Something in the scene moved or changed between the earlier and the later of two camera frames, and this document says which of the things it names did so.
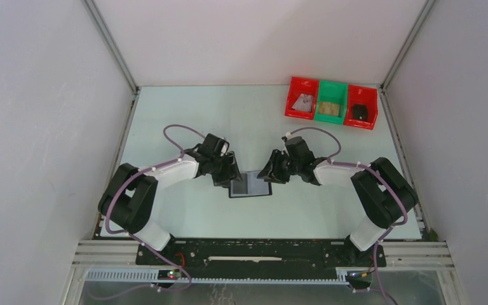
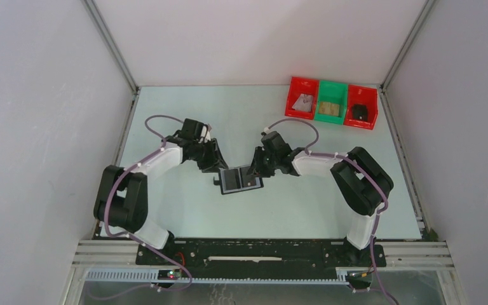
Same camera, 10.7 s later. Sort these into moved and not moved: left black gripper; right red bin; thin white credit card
Moved: left black gripper
Not moved: thin white credit card; right red bin
